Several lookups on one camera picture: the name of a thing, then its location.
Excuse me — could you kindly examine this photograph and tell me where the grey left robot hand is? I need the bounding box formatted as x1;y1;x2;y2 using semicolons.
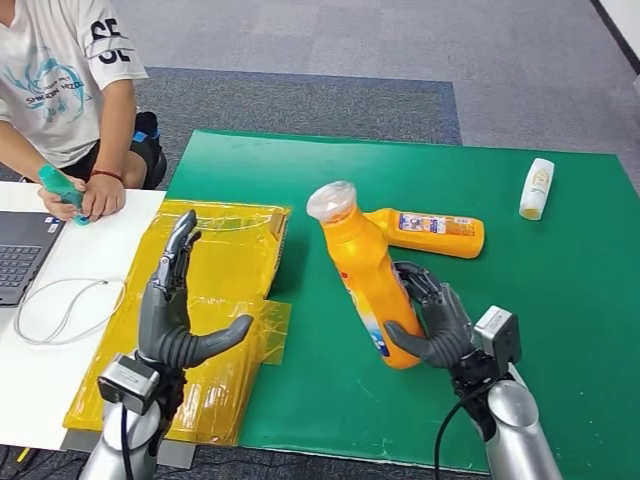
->
136;209;255;372

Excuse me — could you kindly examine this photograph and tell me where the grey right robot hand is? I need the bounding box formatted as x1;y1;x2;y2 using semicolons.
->
383;260;476;371

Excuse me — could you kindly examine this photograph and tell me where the orange bottle with clear cap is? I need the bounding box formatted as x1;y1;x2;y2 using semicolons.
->
306;180;426;371

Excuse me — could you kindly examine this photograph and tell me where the teal green bottle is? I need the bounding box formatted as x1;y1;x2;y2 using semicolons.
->
37;164;92;227

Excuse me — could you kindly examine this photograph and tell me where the orange bottle with long label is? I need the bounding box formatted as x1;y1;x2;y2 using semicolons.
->
365;207;486;260

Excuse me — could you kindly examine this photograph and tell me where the small white bottle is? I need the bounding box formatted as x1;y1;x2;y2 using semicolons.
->
518;157;555;222

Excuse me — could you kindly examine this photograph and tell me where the yellow plastic wrapped sheet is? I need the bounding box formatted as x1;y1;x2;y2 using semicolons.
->
62;198;293;448

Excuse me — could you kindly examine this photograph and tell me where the grey flat board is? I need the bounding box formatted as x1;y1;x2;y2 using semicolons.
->
60;430;196;472

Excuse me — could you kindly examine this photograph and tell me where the green table mat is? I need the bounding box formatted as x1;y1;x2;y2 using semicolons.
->
165;129;640;480

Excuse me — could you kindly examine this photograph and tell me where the person's left hand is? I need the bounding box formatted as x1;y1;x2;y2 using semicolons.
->
79;173;127;223

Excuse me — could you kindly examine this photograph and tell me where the person's hand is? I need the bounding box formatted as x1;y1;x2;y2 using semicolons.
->
79;173;127;223
37;185;84;222

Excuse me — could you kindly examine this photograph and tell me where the person's right hand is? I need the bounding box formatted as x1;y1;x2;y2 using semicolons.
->
37;185;84;222

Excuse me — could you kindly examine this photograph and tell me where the dark grey laptop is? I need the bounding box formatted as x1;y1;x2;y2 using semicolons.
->
0;210;67;308

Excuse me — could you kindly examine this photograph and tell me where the seated person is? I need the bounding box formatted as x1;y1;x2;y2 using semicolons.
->
0;0;168;223

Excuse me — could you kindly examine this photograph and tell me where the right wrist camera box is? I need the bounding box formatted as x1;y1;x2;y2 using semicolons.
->
472;305;522;379

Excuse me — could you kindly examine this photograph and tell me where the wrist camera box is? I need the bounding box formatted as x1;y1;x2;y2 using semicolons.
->
96;354;162;417
472;305;522;379

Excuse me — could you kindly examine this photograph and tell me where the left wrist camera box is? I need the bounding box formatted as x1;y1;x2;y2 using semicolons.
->
96;354;162;417

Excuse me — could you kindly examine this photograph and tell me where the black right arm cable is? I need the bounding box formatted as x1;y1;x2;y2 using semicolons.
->
432;390;481;480

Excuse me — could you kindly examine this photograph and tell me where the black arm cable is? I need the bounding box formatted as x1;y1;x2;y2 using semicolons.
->
432;390;481;480
119;404;136;480

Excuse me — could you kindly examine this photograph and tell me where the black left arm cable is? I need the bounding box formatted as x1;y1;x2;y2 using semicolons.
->
119;404;136;480

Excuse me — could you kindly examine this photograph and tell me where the white looped cable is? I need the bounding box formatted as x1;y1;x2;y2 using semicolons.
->
13;277;127;347

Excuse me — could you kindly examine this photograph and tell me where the red bracelet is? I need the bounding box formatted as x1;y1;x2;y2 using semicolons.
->
90;168;124;187

